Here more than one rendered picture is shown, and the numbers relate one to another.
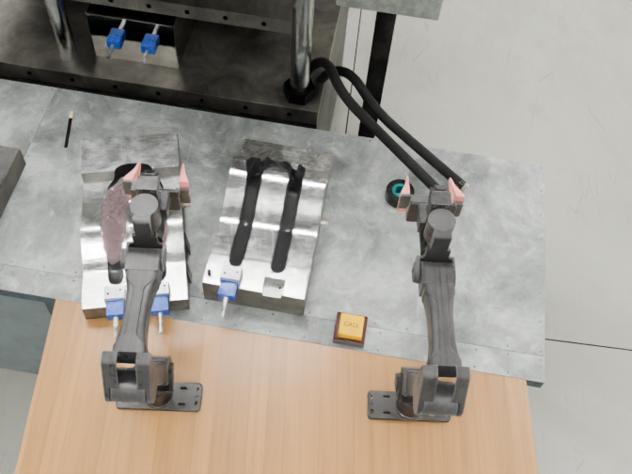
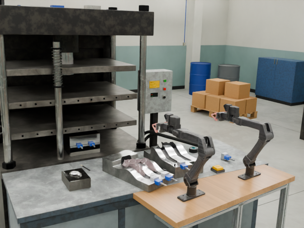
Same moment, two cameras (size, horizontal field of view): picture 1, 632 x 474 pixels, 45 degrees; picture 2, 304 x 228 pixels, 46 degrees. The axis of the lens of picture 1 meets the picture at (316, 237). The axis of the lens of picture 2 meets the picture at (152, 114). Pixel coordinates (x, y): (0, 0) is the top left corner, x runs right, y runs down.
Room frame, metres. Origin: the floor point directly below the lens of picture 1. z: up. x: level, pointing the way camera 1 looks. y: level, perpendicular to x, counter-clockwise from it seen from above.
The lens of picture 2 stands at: (-1.03, 1.78, 1.91)
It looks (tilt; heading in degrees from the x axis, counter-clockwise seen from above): 14 degrees down; 327
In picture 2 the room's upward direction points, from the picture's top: 2 degrees clockwise
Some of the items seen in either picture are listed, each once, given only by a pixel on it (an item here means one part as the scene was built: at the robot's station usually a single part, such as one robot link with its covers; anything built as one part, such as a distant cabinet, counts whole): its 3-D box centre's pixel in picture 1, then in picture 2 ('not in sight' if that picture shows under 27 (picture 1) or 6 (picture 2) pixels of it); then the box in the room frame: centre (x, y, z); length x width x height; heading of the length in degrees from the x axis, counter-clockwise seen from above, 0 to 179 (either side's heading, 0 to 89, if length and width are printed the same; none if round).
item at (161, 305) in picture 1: (160, 309); (169, 178); (0.85, 0.37, 0.86); 0.13 x 0.05 x 0.05; 13
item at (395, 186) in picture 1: (399, 194); (193, 149); (1.31, -0.22, 0.82); 0.08 x 0.08 x 0.04
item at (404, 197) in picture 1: (414, 194); (216, 115); (1.03, -0.21, 1.20); 0.09 x 0.07 x 0.07; 3
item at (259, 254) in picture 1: (272, 214); (172, 156); (1.16, 0.12, 0.87); 0.50 x 0.26 x 0.14; 176
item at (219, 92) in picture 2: not in sight; (224, 97); (4.52, -3.76, 0.37); 1.20 x 0.82 x 0.74; 6
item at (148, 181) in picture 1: (150, 192); (168, 121); (0.92, 0.35, 1.25); 0.07 x 0.06 x 0.11; 94
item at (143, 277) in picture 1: (138, 323); (193, 142); (0.66, 0.34, 1.17); 0.30 x 0.09 x 0.12; 3
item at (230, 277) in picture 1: (227, 293); (184, 167); (0.89, 0.20, 0.89); 0.13 x 0.05 x 0.05; 176
